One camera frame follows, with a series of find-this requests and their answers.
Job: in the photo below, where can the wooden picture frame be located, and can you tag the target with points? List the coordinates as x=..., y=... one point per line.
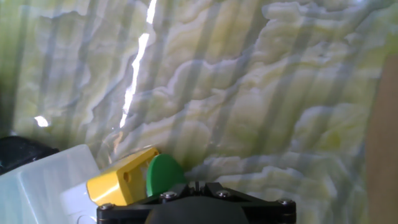
x=384, y=140

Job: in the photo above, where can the green marble pattern mat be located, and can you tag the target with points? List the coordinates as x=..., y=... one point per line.
x=217, y=93

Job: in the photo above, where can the black C-clamp with steel screw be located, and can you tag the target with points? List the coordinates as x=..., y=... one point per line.
x=21, y=154

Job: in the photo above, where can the yellow grey green button box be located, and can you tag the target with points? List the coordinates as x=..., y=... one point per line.
x=121, y=180

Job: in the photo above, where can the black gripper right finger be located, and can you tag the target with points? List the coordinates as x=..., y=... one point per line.
x=267, y=213

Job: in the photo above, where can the translucent plastic box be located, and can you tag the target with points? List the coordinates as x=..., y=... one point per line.
x=40, y=186

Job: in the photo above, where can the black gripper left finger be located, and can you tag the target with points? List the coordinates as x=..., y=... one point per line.
x=130, y=213

